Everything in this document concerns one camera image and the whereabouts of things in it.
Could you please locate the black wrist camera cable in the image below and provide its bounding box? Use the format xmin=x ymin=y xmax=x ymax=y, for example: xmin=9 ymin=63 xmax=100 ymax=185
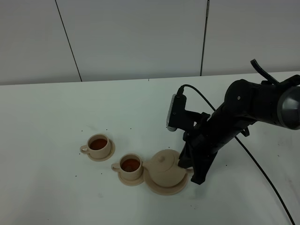
xmin=176 ymin=60 xmax=296 ymax=225

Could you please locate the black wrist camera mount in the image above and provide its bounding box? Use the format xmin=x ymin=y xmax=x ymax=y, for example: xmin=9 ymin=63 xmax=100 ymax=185
xmin=166 ymin=94 xmax=202 ymax=132

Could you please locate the beige teapot with lid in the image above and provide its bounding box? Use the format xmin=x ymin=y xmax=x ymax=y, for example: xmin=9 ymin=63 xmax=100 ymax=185
xmin=143 ymin=149 xmax=194 ymax=188

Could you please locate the beige near cup saucer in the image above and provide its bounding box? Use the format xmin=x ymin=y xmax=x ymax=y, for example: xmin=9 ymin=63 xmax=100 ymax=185
xmin=118 ymin=163 xmax=144 ymax=186

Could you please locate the large beige teapot saucer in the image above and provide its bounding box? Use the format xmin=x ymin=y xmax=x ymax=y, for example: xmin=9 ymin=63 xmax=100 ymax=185
xmin=143 ymin=167 xmax=188 ymax=195

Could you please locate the beige far cup saucer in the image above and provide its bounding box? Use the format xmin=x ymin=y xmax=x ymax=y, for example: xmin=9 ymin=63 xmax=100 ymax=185
xmin=87 ymin=140 xmax=115 ymax=162

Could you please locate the beige cup saucer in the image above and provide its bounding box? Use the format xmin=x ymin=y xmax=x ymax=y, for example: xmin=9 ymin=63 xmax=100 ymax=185
xmin=118 ymin=163 xmax=144 ymax=186
xmin=87 ymin=140 xmax=115 ymax=162

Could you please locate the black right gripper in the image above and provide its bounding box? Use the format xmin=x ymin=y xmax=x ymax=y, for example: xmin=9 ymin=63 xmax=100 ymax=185
xmin=178 ymin=112 xmax=253 ymax=185

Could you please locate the beige far teacup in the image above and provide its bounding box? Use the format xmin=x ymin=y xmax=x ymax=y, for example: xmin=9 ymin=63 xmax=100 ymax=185
xmin=80 ymin=134 xmax=111 ymax=159

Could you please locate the beige teacup with handle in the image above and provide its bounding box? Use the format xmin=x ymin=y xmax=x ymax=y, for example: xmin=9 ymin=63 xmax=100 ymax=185
xmin=111 ymin=154 xmax=143 ymax=181

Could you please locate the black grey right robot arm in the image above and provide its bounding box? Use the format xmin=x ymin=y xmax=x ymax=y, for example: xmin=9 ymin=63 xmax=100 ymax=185
xmin=178 ymin=75 xmax=300 ymax=185

